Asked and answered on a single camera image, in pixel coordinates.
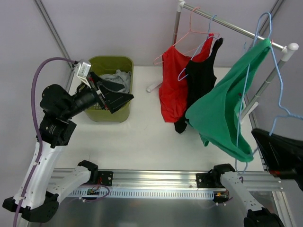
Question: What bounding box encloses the grey tank top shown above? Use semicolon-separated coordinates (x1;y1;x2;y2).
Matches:
99;70;131;93

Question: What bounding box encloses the green tank top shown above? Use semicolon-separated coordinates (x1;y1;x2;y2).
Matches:
186;39;271;162

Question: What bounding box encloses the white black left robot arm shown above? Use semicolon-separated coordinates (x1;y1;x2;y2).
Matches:
2;72;134;223

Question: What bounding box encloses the red tank top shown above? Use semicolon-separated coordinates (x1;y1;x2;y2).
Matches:
159;33;215;123

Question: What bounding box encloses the black tank top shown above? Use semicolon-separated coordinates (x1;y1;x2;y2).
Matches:
174;37;224;134

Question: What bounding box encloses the pink hanger with red top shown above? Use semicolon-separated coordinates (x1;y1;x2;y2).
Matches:
153;6;215;66

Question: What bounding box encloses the olive green plastic basket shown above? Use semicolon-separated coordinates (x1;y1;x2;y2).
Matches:
85;55;134;122

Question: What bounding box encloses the silver white clothes rack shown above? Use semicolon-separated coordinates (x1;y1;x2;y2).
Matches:
145;0;299;123

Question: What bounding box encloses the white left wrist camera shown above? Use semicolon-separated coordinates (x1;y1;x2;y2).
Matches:
74;59;91;87

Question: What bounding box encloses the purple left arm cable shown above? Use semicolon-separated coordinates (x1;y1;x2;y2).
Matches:
13;56;79;227

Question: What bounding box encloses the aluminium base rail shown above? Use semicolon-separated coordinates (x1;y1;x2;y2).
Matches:
47;168;284;191

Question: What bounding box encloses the white slotted cable duct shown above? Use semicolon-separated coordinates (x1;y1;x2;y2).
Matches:
69;188;214;200

